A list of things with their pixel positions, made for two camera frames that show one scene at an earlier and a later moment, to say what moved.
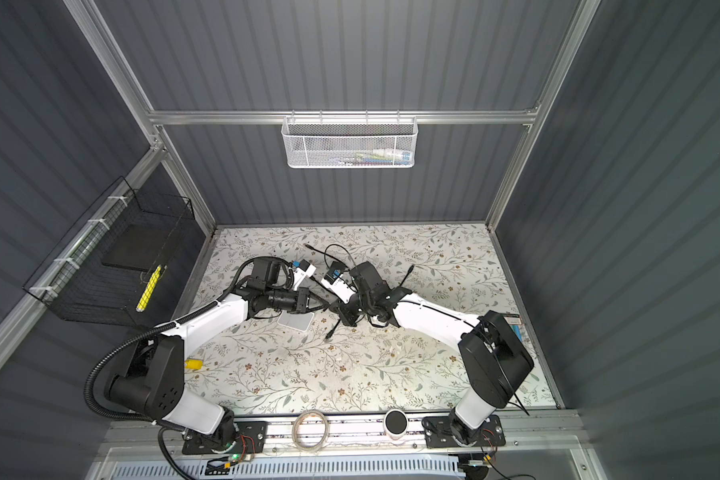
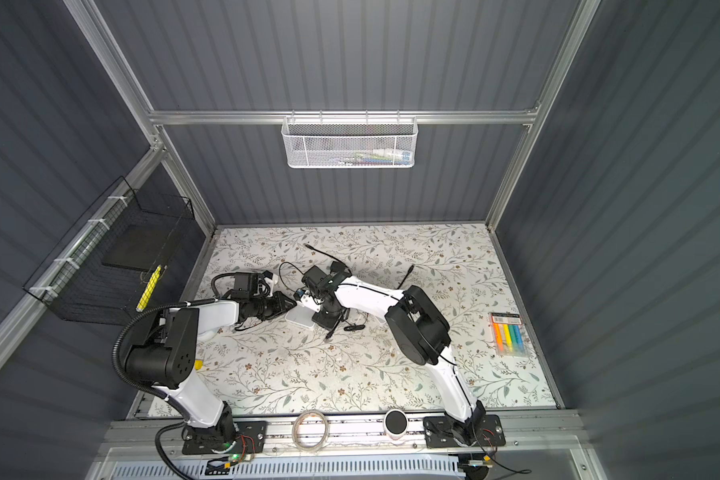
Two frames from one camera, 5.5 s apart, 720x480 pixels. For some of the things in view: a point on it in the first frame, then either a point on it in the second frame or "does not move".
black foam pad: [137, 247] does not move
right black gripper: [348, 318] → [326, 323]
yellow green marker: [148, 291] does not move
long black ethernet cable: [340, 260] does not move
